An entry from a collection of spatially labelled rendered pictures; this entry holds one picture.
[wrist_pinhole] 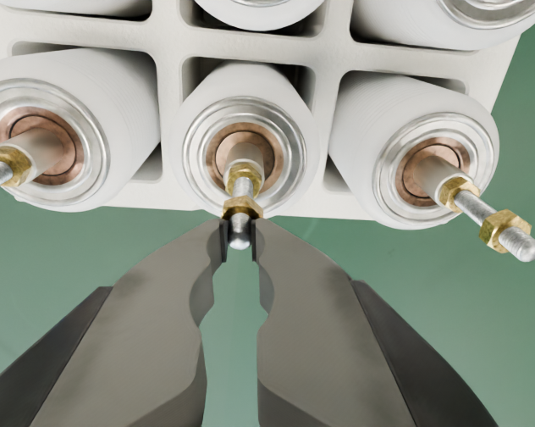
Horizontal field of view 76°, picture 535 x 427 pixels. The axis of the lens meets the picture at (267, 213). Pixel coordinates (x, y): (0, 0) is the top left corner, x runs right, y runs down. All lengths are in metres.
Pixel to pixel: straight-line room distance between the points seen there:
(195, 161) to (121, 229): 0.36
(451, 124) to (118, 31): 0.23
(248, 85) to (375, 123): 0.08
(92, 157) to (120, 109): 0.03
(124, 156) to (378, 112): 0.16
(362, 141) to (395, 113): 0.02
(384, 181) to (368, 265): 0.38
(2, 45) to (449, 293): 0.68
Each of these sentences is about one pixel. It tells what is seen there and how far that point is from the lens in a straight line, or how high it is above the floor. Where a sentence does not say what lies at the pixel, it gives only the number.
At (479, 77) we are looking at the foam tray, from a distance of 0.32.
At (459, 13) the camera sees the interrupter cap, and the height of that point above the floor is 0.25.
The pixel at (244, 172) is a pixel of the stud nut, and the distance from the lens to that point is 0.17.
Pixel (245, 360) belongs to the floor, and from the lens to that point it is 0.73.
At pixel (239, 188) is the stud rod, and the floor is 0.30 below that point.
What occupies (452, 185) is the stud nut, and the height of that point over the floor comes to 0.29.
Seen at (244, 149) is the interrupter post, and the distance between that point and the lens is 0.20.
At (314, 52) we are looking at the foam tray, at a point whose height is 0.18.
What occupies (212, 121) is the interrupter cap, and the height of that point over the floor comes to 0.25.
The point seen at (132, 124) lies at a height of 0.23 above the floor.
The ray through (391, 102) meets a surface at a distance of 0.24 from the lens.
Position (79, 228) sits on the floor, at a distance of 0.58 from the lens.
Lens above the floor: 0.45
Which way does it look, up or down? 61 degrees down
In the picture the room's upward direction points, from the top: 175 degrees clockwise
